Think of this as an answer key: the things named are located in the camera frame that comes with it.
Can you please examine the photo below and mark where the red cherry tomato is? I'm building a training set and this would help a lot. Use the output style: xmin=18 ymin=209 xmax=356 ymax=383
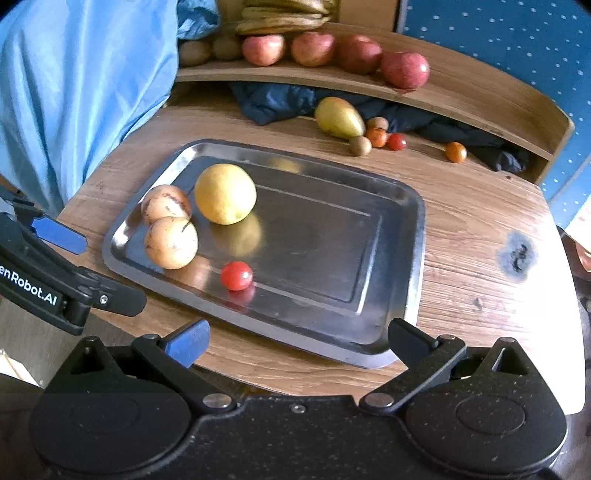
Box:
xmin=221 ymin=261 xmax=253 ymax=291
xmin=387 ymin=133 xmax=407 ymax=151

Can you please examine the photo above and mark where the yellow lemon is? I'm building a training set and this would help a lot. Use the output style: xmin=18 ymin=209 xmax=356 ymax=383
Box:
xmin=194 ymin=163 xmax=257 ymax=226

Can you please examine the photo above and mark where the orange mandarin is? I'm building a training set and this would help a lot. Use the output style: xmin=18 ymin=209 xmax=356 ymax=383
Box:
xmin=365 ymin=127 xmax=389 ymax=148
xmin=445 ymin=142 xmax=468 ymax=163

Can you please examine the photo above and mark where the brown round fruit front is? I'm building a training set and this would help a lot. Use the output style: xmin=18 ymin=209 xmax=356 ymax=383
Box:
xmin=144 ymin=217 xmax=198 ymax=270

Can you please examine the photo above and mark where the brown round fruit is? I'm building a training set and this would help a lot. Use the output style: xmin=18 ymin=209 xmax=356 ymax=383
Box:
xmin=140 ymin=185 xmax=192 ymax=225
xmin=144 ymin=217 xmax=198 ymax=270

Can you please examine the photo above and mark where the brown round fruit rear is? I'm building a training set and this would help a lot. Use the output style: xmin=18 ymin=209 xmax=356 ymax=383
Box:
xmin=140 ymin=185 xmax=192 ymax=225

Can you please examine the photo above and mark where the silver metal tray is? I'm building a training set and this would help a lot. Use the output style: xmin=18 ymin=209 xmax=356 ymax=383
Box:
xmin=102 ymin=139 xmax=426 ymax=369

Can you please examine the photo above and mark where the light blue cloth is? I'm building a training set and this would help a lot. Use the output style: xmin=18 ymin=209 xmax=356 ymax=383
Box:
xmin=1 ymin=0 xmax=221 ymax=215

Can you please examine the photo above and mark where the red cherry tomato on table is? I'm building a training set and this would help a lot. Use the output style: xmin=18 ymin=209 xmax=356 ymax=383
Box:
xmin=387 ymin=133 xmax=407 ymax=151

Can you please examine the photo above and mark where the dark blue jacket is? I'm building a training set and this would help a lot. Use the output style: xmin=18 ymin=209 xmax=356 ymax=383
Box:
xmin=230 ymin=82 xmax=530 ymax=173

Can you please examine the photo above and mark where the orange mandarin beside mango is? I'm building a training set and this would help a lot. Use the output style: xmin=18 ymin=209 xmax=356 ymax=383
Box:
xmin=365 ymin=127 xmax=389 ymax=148

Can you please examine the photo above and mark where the brown kiwi shelf far left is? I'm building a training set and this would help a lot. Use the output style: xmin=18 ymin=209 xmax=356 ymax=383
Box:
xmin=178 ymin=40 xmax=212 ymax=67

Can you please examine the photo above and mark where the yellow green mango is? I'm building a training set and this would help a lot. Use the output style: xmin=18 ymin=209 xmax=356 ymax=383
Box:
xmin=314 ymin=96 xmax=366 ymax=140

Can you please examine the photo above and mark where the curved wooden shelf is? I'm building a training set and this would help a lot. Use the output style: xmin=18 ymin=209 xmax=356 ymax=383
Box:
xmin=176 ymin=22 xmax=574 ymax=184

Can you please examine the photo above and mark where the red apple leftmost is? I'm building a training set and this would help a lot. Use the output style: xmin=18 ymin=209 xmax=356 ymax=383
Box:
xmin=242 ymin=34 xmax=286 ymax=67

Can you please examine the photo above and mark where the red apple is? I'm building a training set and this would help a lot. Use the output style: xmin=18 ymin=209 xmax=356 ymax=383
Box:
xmin=290 ymin=31 xmax=335 ymax=67
xmin=337 ymin=35 xmax=383 ymax=75
xmin=242 ymin=34 xmax=286 ymax=67
xmin=381 ymin=51 xmax=430 ymax=90

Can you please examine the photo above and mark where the red apple rightmost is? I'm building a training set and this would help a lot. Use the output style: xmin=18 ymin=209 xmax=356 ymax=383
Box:
xmin=381 ymin=51 xmax=430 ymax=90

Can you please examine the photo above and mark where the bunch of ripe bananas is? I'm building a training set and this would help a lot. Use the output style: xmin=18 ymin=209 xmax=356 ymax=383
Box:
xmin=235 ymin=0 xmax=338 ymax=36

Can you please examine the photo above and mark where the blue dotted cushion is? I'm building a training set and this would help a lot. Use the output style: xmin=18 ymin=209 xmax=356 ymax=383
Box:
xmin=402 ymin=0 xmax=591 ymax=227

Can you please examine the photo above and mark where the wooden board behind shelf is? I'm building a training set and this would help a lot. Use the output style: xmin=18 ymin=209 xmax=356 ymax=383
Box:
xmin=216 ymin=0 xmax=407 ymax=32

